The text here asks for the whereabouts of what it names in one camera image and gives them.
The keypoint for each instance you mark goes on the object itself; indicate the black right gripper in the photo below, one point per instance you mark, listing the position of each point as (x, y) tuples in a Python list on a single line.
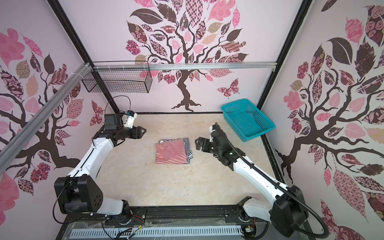
[(201, 141)]

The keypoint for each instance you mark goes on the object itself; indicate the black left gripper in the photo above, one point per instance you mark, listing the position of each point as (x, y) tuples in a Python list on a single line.
[(136, 130)]

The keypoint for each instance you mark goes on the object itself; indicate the blue white striped tank top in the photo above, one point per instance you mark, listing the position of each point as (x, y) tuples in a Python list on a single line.
[(187, 146)]

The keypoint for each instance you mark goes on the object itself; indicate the red white striped tank top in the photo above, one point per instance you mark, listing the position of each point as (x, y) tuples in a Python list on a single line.
[(171, 153)]

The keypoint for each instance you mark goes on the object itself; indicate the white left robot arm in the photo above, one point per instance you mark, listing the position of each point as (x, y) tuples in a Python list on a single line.
[(78, 192)]

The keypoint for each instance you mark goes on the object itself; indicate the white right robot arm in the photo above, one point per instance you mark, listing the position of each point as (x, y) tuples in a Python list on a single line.
[(285, 206)]

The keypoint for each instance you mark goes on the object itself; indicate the teal plastic basket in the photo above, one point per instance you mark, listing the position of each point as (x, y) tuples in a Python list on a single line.
[(246, 119)]

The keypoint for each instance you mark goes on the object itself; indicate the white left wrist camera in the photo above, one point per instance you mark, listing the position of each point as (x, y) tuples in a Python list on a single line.
[(130, 119)]

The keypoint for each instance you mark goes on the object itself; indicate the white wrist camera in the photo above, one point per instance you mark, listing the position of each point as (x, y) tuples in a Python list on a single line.
[(130, 119), (212, 130)]

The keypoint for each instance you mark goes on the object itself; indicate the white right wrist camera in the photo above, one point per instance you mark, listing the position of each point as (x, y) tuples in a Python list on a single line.
[(212, 130)]

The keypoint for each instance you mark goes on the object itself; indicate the black wire mesh basket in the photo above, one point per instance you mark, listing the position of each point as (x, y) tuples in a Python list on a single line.
[(119, 77)]

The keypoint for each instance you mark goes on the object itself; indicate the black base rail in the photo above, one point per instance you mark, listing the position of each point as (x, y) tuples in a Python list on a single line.
[(230, 214)]

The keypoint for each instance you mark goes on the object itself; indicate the aluminium rail back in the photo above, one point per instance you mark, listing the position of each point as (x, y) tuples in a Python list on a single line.
[(198, 66)]

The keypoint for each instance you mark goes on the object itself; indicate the aluminium rail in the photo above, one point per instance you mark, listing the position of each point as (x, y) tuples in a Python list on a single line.
[(12, 149), (198, 66)]

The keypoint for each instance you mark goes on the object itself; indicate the white slotted cable duct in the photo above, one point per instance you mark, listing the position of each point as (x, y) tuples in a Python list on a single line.
[(154, 232)]

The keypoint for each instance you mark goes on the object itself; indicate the black corner frame post left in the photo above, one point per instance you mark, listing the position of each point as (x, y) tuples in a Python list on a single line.
[(72, 34)]

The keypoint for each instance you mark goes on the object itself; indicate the black corner frame post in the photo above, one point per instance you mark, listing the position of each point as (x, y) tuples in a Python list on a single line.
[(293, 32), (72, 34)]

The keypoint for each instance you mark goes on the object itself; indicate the aluminium rail left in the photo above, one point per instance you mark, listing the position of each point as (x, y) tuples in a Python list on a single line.
[(12, 149)]

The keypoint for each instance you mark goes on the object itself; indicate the black corner frame post right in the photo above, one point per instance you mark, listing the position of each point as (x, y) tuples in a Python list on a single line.
[(293, 32)]

